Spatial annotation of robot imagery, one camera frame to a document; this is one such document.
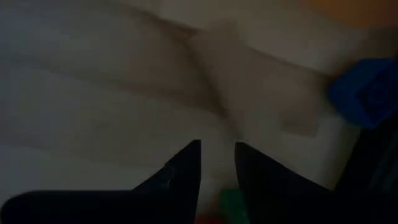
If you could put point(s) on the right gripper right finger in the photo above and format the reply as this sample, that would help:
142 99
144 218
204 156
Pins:
295 205

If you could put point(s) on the green long plastic brick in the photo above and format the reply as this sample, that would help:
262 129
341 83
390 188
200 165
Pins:
233 205

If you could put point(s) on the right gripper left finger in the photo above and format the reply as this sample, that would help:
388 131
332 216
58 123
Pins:
109 208

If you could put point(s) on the blue small plastic brick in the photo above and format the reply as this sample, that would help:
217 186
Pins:
363 93

